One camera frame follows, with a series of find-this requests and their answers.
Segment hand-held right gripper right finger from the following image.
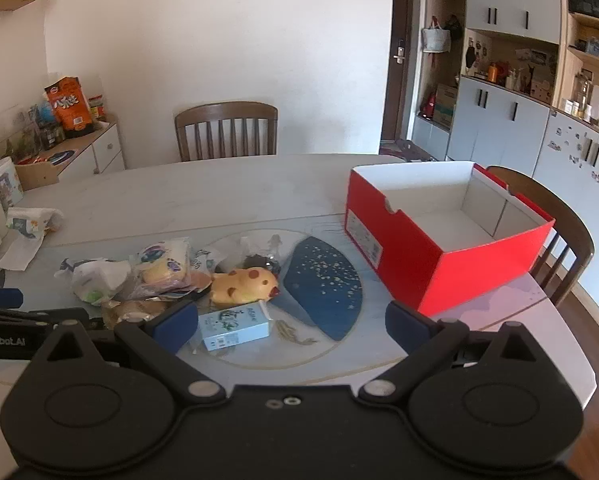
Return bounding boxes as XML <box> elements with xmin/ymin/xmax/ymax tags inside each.
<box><xmin>359</xmin><ymin>301</ymin><xmax>563</xmax><ymax>403</ymax></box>

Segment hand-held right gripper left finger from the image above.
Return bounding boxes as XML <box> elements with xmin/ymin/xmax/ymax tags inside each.
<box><xmin>27</xmin><ymin>300</ymin><xmax>228</xmax><ymax>404</ymax></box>

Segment bread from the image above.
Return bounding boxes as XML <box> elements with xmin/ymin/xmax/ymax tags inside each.
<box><xmin>102</xmin><ymin>297</ymin><xmax>180</xmax><ymax>330</ymax></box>

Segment small light blue box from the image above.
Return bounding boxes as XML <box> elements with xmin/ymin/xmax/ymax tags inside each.
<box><xmin>198</xmin><ymin>301</ymin><xmax>271</xmax><ymax>352</ymax></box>

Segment red cardboard shoe box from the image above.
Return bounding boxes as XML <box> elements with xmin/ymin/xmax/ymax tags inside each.
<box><xmin>344</xmin><ymin>161</ymin><xmax>556</xmax><ymax>317</ymax></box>

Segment blue-topped snack packet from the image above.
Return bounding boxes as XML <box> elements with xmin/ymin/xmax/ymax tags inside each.
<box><xmin>130</xmin><ymin>238</ymin><xmax>193</xmax><ymax>295</ymax></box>

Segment white orange sausage packet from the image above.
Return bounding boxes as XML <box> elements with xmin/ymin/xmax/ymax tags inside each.
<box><xmin>182</xmin><ymin>246</ymin><xmax>233</xmax><ymax>293</ymax></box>

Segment yellow spotted soft toy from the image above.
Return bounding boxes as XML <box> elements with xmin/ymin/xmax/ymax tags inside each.
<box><xmin>210</xmin><ymin>268</ymin><xmax>282</xmax><ymax>309</ymax></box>

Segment white green tissue pack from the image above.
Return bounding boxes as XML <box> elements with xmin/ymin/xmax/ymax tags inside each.
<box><xmin>54</xmin><ymin>257</ymin><xmax>131</xmax><ymax>306</ymax></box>

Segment clear bag dark snacks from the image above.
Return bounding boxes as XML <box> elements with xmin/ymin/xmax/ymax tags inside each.
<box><xmin>237</xmin><ymin>235</ymin><xmax>283</xmax><ymax>276</ymax></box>

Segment white marble desktop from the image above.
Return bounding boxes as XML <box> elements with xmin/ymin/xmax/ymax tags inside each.
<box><xmin>0</xmin><ymin>152</ymin><xmax>597</xmax><ymax>411</ymax></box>

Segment white packet at left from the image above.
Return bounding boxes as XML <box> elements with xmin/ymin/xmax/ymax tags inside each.
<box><xmin>0</xmin><ymin>237</ymin><xmax>45</xmax><ymax>271</ymax></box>

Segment floral print tissue pack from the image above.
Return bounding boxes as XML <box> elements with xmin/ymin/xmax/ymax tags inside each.
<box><xmin>6</xmin><ymin>206</ymin><xmax>64</xmax><ymax>241</ymax></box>

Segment clear tank with plants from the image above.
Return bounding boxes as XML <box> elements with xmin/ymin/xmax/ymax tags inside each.
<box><xmin>0</xmin><ymin>105</ymin><xmax>45</xmax><ymax>161</ymax></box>

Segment patterned rug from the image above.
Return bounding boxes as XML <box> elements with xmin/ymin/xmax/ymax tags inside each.
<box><xmin>379</xmin><ymin>137</ymin><xmax>435</xmax><ymax>161</ymax></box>

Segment white wooden sideboard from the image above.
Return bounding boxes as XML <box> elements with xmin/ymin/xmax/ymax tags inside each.
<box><xmin>14</xmin><ymin>115</ymin><xmax>126</xmax><ymax>192</ymax></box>

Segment small blue globe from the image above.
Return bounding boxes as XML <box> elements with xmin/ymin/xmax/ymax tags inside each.
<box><xmin>30</xmin><ymin>102</ymin><xmax>55</xmax><ymax>128</ymax></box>

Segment wooden slat-back chair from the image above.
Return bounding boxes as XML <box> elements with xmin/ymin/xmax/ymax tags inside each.
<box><xmin>487</xmin><ymin>165</ymin><xmax>595</xmax><ymax>308</ymax></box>
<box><xmin>174</xmin><ymin>102</ymin><xmax>279</xmax><ymax>163</ymax></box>

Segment orange snack bag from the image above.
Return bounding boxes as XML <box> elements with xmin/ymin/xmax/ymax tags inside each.
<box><xmin>44</xmin><ymin>76</ymin><xmax>94</xmax><ymax>133</ymax></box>

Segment white fridge with magnets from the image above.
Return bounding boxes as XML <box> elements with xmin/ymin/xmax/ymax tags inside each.
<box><xmin>532</xmin><ymin>107</ymin><xmax>599</xmax><ymax>321</ymax></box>

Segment brown cardboard box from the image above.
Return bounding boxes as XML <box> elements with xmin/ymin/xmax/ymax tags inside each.
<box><xmin>432</xmin><ymin>83</ymin><xmax>459</xmax><ymax>128</ymax></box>

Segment hanging tote bag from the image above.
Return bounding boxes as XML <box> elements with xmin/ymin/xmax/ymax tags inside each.
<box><xmin>422</xmin><ymin>16</ymin><xmax>453</xmax><ymax>54</ymax></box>

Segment glass jar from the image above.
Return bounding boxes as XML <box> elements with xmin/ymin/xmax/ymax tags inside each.
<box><xmin>574</xmin><ymin>71</ymin><xmax>593</xmax><ymax>111</ymax></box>

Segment brown door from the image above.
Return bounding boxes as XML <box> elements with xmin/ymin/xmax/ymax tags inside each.
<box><xmin>379</xmin><ymin>0</ymin><xmax>425</xmax><ymax>143</ymax></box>

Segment white wooden wall cabinet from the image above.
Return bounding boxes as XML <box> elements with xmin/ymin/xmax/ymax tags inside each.
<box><xmin>412</xmin><ymin>0</ymin><xmax>599</xmax><ymax>171</ymax></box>

